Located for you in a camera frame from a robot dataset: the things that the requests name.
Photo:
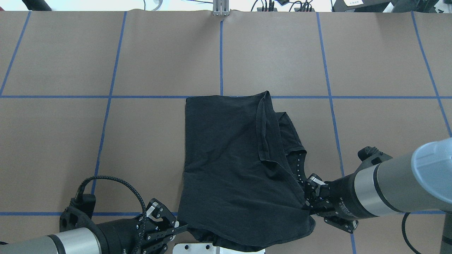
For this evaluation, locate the black graphic t-shirt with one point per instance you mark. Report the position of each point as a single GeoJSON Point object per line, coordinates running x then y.
{"type": "Point", "coordinates": [243, 174]}

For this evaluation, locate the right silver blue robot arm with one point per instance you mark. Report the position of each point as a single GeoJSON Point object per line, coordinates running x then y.
{"type": "Point", "coordinates": [383, 185]}

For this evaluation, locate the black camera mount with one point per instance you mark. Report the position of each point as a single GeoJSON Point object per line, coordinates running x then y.
{"type": "Point", "coordinates": [371, 156]}
{"type": "Point", "coordinates": [78, 214]}

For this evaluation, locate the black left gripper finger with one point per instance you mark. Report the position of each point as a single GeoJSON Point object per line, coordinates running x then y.
{"type": "Point", "coordinates": [159, 219]}
{"type": "Point", "coordinates": [156, 247]}

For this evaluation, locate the aluminium frame post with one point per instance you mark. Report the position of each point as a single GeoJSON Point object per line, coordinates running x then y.
{"type": "Point", "coordinates": [221, 8]}

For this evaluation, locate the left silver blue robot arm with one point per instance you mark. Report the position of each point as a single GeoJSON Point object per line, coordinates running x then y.
{"type": "Point", "coordinates": [77, 241]}

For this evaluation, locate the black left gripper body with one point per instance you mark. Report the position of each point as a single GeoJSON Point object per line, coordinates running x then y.
{"type": "Point", "coordinates": [118, 235]}

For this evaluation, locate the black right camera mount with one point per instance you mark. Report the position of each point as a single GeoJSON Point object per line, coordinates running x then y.
{"type": "Point", "coordinates": [371, 156]}

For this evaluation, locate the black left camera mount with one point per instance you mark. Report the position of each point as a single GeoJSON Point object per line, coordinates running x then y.
{"type": "Point", "coordinates": [78, 214]}

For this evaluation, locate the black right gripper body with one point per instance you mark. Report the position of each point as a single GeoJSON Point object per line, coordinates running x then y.
{"type": "Point", "coordinates": [341, 197]}

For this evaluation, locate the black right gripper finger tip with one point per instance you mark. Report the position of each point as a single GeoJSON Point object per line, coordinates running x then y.
{"type": "Point", "coordinates": [316, 192]}

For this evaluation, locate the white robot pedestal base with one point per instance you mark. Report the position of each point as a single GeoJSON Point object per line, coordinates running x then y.
{"type": "Point", "coordinates": [207, 248]}

